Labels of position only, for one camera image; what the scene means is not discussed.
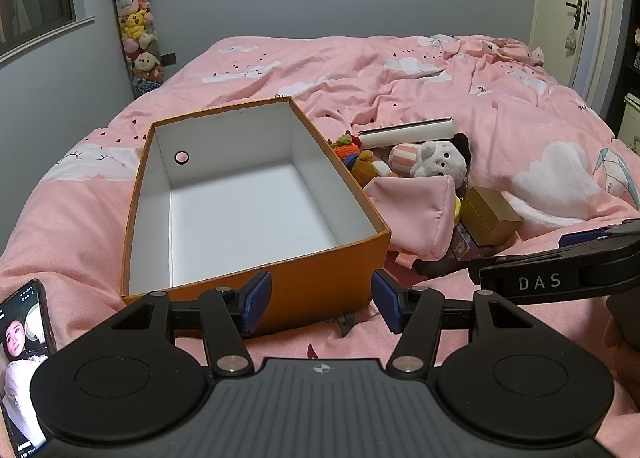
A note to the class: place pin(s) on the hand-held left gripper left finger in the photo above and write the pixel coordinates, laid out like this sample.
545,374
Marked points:
257,300

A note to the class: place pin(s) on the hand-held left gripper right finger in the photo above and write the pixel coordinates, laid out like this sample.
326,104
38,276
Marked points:
387,303

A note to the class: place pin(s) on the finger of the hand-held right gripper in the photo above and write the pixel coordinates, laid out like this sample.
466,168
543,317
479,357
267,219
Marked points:
580,239

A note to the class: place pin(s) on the orange cardboard box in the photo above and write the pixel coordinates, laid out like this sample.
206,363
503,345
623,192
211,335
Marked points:
320,283

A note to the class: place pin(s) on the gold box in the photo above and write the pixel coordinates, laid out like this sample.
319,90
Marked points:
492,215

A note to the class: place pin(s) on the purple card box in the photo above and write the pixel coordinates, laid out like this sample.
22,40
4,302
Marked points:
465,245

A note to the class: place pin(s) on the pink fabric pouch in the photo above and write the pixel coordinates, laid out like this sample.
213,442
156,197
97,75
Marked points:
420,210

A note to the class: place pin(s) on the person's right hand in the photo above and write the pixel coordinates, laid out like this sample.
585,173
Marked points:
622,338

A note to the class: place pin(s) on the white cabinet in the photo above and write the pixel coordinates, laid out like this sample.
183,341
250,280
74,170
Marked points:
631,122

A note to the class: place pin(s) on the brown bear plush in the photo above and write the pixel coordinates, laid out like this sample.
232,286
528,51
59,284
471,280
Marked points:
370,167

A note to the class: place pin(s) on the white plush doll pink hat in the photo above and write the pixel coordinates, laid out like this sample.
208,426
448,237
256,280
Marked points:
437,157

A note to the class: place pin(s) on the crocheted orange green toy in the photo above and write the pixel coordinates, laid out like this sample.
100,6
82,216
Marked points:
345,146

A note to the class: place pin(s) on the white long tube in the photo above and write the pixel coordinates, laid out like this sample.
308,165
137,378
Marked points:
405,133

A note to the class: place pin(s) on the pink cloud printed blanket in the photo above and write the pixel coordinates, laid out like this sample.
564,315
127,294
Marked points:
75,218

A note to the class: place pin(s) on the small pouch hanging on door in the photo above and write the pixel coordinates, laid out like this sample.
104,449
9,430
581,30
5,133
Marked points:
570,36

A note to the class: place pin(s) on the smartphone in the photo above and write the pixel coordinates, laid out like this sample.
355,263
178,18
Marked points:
22,338

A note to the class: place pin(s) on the clear tube of plush toys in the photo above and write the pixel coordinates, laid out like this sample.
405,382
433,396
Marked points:
137,32

